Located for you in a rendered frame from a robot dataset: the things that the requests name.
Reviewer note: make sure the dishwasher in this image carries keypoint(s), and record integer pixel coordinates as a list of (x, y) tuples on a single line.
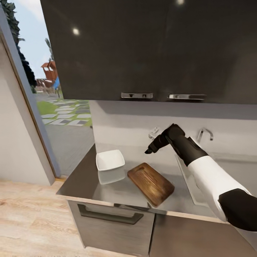
[(114, 229)]

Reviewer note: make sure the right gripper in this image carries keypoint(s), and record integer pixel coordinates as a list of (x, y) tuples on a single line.
[(154, 146)]

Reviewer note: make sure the cabinet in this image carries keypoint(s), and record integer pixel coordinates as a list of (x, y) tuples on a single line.
[(189, 51)]

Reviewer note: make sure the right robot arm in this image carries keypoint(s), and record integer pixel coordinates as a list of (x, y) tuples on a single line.
[(228, 199)]

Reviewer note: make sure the cutting board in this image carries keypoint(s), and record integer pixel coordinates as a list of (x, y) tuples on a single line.
[(153, 185)]

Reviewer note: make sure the bowl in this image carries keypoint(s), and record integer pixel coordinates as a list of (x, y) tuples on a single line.
[(109, 160)]

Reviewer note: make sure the fixed window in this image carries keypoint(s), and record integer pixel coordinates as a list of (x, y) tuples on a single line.
[(64, 126)]

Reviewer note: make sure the drop in sink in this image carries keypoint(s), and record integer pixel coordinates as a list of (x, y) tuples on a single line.
[(244, 172)]

